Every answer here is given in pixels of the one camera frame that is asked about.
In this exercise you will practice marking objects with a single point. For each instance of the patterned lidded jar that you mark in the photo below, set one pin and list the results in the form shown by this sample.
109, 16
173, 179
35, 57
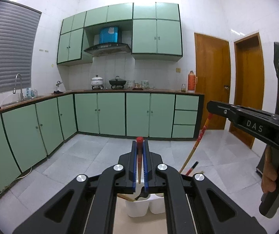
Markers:
144, 84

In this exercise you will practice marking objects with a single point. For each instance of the black range hood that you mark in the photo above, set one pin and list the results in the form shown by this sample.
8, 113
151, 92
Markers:
107, 48

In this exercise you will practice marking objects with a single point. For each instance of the clear glass jar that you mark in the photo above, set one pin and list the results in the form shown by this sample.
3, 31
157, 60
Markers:
130, 84

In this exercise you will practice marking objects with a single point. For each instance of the grey window blind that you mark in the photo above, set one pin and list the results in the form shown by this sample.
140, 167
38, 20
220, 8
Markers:
5, 48

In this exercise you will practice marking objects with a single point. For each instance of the blue film-covered hood box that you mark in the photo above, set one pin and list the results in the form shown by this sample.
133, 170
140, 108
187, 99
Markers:
109, 34

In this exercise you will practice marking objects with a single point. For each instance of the green base cabinets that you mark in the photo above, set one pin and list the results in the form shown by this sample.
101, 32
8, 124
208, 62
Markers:
110, 112

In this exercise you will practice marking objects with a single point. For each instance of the white plastic cup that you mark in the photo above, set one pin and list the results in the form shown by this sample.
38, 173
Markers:
137, 208
157, 204

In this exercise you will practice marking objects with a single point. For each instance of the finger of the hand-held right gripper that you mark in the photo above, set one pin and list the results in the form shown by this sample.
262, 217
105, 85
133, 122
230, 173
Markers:
224, 111

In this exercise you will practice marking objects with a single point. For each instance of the bottles beside sink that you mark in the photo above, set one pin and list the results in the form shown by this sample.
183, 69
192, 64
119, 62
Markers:
30, 92

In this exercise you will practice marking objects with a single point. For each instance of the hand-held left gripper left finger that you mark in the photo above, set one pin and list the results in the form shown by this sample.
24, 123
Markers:
135, 168

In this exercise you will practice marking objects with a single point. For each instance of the red-ended ribbed wooden chopstick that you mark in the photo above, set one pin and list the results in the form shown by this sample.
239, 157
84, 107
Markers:
139, 156

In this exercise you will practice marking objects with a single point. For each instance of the orange thermos flask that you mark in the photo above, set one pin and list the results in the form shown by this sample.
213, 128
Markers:
191, 84

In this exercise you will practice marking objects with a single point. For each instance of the person's right hand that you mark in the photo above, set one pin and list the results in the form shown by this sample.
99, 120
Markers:
270, 173

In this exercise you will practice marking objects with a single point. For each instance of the plain wooden door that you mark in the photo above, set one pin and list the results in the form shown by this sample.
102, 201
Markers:
249, 90

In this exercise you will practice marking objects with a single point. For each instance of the steel kitchen sink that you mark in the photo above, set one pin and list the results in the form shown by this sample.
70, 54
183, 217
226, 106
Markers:
19, 102

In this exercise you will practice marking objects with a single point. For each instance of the steel sink faucet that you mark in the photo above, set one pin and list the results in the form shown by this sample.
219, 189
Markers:
21, 87

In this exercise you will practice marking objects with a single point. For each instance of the white lidded pot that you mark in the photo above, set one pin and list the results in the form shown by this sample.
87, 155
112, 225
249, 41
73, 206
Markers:
97, 81

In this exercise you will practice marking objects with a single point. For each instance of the light wood red-patterned chopstick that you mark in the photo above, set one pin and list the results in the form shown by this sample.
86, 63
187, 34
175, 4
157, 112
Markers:
202, 131

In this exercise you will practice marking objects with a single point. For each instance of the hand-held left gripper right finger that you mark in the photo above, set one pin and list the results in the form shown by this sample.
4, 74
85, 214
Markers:
146, 168

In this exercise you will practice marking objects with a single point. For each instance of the green wall cabinets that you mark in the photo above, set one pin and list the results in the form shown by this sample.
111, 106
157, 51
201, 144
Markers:
156, 36

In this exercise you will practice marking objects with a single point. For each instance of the dark spoon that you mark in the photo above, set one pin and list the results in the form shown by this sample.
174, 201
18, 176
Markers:
141, 195

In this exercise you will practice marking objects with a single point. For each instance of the small glass jar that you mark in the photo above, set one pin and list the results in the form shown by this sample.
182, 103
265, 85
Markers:
183, 87

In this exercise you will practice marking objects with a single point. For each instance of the black lidded pot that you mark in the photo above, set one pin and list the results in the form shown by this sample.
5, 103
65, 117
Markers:
117, 81

